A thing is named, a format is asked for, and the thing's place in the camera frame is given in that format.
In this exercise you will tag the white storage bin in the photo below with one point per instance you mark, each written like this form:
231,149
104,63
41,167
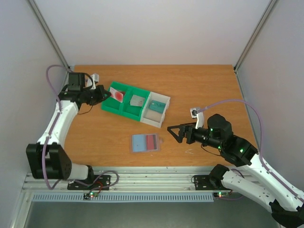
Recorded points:
151,117

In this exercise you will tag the right aluminium corner post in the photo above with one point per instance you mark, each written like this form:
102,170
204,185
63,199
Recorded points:
257,30

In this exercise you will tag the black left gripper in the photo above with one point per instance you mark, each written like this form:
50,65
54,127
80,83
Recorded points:
102,97

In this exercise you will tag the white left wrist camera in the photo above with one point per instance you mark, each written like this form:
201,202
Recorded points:
92,81

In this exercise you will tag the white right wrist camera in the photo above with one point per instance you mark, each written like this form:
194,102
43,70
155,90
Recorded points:
197,113

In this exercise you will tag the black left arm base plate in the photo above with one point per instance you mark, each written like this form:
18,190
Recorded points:
102,182

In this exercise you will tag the silver grey card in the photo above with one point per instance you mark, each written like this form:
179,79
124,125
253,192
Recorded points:
134,100

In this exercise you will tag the green double storage bin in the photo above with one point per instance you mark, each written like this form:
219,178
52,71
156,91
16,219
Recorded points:
125,109

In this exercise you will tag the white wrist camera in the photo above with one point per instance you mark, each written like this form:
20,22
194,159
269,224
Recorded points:
92,81
197,113

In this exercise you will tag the grey slotted cable duct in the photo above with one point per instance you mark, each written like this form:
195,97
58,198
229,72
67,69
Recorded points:
123,197

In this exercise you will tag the left aluminium corner post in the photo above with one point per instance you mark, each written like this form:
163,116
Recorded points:
38,14

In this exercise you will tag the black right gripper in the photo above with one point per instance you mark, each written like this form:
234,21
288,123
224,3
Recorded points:
187,133

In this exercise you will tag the white floral credit card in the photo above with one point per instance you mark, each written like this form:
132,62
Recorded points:
140,102

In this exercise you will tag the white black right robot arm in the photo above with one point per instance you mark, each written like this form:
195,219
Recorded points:
273,192

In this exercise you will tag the teal credit card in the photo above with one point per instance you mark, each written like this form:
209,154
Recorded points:
157,106

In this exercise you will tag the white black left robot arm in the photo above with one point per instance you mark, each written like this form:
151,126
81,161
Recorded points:
47,157

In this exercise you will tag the white red circles card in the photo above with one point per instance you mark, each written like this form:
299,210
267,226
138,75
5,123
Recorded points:
116,95

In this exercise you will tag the aluminium front rail frame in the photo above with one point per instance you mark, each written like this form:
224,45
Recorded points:
141,179

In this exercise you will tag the aluminium corner post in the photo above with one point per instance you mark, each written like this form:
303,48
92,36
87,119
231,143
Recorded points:
257,30
38,14

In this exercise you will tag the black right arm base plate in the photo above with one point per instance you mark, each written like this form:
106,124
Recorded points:
205,182

